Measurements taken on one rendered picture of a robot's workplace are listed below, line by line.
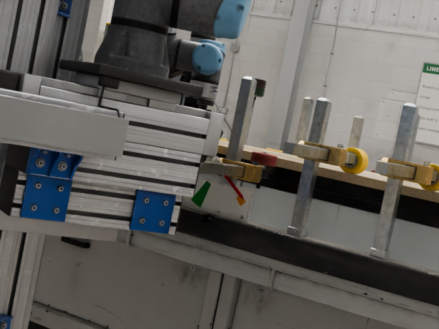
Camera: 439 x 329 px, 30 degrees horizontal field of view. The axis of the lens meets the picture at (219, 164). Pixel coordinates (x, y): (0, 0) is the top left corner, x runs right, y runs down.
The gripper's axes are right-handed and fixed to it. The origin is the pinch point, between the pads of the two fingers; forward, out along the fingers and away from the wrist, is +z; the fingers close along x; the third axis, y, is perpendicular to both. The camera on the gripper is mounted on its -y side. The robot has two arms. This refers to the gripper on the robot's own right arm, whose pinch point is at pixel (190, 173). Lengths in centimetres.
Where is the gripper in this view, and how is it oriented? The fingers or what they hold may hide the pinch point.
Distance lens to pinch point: 218.9
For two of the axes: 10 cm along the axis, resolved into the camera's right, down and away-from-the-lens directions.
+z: -2.0, 9.8, 0.5
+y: -4.8, -0.5, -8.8
